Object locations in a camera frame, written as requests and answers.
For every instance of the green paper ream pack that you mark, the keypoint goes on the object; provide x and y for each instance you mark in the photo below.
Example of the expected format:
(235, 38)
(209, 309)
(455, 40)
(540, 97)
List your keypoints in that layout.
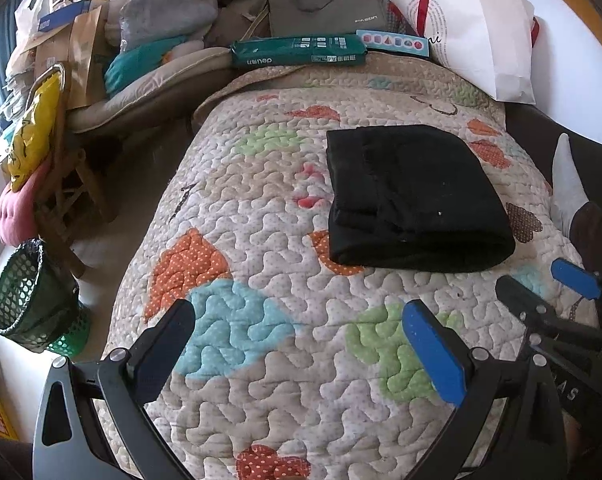
(296, 52)

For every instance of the grey plastic-wrapped bundle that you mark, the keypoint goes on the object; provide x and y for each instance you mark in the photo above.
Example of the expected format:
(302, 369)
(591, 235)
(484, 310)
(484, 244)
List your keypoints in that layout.
(166, 5)

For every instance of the green mesh waste basket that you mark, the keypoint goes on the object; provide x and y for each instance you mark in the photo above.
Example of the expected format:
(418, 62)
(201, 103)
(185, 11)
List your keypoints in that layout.
(26, 290)

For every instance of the dark blue box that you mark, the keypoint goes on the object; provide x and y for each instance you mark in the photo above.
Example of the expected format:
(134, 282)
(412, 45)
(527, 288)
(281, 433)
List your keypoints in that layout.
(63, 17)

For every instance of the grey laptop bag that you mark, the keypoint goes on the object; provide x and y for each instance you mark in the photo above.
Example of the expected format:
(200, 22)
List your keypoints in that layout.
(326, 7)

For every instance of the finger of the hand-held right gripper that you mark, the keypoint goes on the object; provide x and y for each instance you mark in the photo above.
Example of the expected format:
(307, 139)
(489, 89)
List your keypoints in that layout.
(523, 300)
(578, 277)

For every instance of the black pants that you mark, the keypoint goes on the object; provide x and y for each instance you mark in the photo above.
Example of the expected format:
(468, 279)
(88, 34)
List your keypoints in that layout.
(416, 200)

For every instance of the pink cushion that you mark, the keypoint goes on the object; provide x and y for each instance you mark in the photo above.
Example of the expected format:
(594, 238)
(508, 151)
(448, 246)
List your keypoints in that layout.
(18, 210)

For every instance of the person's dark trouser leg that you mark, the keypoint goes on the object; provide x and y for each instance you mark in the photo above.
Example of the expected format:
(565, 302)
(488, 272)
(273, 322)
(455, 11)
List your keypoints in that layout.
(598, 235)

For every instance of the quilted patterned blanket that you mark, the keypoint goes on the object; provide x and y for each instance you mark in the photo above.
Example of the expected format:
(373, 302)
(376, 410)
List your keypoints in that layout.
(281, 260)

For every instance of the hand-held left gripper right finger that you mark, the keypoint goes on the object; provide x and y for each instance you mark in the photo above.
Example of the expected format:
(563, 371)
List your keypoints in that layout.
(436, 350)

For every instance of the person's grey sock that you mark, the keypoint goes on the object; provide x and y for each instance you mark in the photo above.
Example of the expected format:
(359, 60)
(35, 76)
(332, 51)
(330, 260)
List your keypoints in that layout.
(568, 185)

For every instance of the white plastic bag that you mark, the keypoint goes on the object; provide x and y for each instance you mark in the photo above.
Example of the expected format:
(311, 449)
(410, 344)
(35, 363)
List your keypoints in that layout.
(31, 7)

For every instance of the wooden chair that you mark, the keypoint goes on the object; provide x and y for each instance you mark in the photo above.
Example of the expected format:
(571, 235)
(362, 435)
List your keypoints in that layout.
(76, 190)

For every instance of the light blue flat box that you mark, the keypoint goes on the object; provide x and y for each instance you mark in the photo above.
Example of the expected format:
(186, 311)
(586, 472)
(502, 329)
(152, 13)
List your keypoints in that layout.
(393, 42)

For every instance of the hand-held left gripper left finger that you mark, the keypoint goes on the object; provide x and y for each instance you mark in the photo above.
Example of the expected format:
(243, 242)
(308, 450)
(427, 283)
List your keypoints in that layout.
(161, 350)

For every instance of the yellow cushion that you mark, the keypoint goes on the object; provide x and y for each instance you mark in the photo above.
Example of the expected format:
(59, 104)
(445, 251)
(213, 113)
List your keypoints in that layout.
(33, 135)

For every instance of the white paper bag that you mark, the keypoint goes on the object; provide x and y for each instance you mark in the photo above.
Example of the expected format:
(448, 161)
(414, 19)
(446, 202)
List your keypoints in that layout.
(481, 35)

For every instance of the teal cloth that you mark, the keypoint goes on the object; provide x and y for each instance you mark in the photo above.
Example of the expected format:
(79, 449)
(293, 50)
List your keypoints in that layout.
(141, 60)

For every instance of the beige lounge chair cushion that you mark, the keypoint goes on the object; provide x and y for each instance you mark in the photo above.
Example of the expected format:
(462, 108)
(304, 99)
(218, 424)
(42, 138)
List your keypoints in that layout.
(146, 95)

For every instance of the brown paper bag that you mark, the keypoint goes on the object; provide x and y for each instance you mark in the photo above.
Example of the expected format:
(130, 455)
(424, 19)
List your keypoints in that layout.
(86, 55)

